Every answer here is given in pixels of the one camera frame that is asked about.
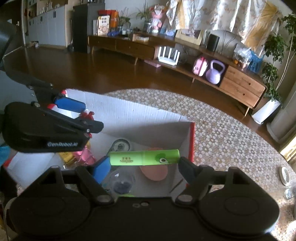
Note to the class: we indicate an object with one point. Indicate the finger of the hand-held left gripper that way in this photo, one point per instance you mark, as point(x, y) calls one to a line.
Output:
point(69, 104)
point(92, 127)

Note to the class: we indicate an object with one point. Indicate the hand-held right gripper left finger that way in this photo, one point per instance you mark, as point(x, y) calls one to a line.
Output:
point(101, 169)

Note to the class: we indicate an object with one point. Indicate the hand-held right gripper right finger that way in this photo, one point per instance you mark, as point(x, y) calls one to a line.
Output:
point(185, 169)

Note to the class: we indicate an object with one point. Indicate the red toy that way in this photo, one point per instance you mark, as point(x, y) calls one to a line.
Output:
point(87, 115)

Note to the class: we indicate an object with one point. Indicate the pink plastic toy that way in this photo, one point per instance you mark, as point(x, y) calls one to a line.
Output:
point(85, 155)

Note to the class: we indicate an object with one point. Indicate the pink bowl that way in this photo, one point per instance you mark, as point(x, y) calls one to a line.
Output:
point(153, 173)

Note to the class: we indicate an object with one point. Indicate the green tube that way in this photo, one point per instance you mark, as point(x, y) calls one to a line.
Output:
point(143, 157)

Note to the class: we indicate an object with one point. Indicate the red cardboard box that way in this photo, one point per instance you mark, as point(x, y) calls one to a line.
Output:
point(143, 122)

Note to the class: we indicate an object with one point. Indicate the thin stick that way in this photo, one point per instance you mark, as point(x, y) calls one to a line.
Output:
point(177, 186)

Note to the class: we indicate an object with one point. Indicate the clear plastic container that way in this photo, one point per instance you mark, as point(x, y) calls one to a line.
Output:
point(121, 183)

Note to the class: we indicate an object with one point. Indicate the tape roll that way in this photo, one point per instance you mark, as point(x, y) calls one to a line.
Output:
point(120, 146)

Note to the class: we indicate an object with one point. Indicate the yellow toy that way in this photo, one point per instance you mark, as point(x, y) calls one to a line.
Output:
point(66, 158)

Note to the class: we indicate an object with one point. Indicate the dark broom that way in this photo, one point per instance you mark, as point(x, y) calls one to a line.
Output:
point(70, 46)

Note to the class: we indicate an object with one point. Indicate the black cabinet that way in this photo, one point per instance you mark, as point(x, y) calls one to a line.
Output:
point(83, 30)

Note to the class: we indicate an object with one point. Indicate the cereal bag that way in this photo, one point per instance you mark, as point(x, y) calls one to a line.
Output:
point(103, 26)

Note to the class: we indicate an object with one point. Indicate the pink flat box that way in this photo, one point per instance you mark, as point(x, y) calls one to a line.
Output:
point(152, 63)

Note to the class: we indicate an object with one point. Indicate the orange box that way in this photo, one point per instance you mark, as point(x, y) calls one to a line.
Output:
point(113, 19)

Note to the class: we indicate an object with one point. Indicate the flat cardboard box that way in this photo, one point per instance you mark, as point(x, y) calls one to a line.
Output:
point(140, 37)

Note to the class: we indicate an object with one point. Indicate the red gift box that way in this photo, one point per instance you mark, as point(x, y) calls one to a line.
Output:
point(105, 12)

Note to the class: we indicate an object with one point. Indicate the purple kettlebell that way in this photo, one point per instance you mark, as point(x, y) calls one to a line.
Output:
point(215, 73)

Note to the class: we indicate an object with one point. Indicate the wooden tv cabinet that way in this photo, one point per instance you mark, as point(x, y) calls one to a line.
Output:
point(240, 85)

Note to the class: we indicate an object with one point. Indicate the small potted plant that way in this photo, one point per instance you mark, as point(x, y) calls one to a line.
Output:
point(123, 19)

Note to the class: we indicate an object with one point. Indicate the white saucer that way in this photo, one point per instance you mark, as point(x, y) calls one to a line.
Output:
point(285, 176)

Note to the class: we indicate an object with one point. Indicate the pink toy case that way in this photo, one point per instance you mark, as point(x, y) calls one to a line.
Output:
point(200, 67)

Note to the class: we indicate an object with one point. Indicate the white router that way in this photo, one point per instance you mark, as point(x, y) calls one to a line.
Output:
point(168, 56)

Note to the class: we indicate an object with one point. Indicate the clear glass cup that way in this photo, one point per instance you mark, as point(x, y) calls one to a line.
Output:
point(289, 193)

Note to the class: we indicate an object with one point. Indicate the standing air conditioner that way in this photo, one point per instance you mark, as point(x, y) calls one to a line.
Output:
point(283, 122)

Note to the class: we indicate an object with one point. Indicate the potted spider plant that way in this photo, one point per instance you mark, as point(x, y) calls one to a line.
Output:
point(144, 17)

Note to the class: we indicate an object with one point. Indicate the pink doll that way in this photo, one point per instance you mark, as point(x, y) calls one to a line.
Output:
point(156, 17)

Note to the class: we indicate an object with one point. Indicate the clear plastic bag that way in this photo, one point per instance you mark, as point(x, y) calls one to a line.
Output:
point(242, 55)

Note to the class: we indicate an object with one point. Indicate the black speaker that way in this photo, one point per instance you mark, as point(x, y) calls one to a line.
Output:
point(212, 42)

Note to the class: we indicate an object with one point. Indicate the potted tree in white pot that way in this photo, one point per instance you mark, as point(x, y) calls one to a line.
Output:
point(272, 69)

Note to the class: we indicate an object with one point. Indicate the patterned draped cloth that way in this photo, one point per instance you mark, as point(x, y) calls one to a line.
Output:
point(222, 16)

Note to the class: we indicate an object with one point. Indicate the grey wall cabinets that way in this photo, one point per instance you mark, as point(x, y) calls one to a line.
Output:
point(46, 27)

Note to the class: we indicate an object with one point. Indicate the picture frame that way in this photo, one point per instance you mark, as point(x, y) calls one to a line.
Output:
point(188, 37)

